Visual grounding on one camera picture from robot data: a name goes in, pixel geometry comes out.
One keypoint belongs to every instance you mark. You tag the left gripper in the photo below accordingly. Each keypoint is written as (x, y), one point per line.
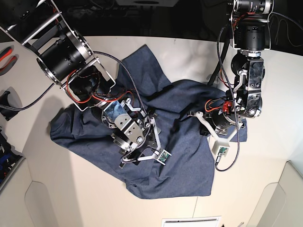
(224, 124)

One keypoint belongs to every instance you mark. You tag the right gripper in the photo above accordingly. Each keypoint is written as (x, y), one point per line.
(138, 154)

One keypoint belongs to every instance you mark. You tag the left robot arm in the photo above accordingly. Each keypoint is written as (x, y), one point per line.
(248, 33)

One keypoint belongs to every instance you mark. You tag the bin of blue parts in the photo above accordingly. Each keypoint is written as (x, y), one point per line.
(9, 157)

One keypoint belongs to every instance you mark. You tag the black cylindrical holder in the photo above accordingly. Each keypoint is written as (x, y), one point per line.
(7, 114)

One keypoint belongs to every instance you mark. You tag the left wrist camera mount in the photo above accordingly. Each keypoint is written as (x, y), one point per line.
(221, 144)

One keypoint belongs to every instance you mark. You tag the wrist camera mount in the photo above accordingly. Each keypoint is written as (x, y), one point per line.
(221, 144)
(138, 134)

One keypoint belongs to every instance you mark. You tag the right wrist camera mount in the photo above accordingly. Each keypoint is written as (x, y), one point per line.
(138, 134)

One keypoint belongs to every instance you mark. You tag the orange handled pliers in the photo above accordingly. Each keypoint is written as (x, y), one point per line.
(10, 62)

